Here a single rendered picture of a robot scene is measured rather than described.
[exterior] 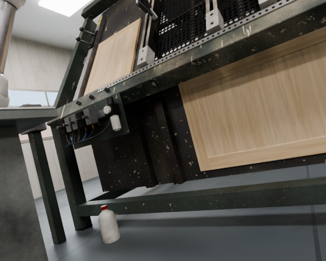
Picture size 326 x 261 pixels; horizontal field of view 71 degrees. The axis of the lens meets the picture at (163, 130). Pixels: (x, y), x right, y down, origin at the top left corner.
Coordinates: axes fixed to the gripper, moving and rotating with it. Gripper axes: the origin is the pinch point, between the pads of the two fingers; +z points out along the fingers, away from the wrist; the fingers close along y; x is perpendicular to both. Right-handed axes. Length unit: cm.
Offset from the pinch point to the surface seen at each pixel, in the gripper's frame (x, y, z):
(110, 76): 36.4, -27.7, 6.7
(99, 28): 66, 39, 5
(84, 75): 66, -15, 4
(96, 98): 41, -47, 3
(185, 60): -22, -48, 4
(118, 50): 34.5, -4.6, 6.7
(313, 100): -67, -63, 42
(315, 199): -58, -106, 43
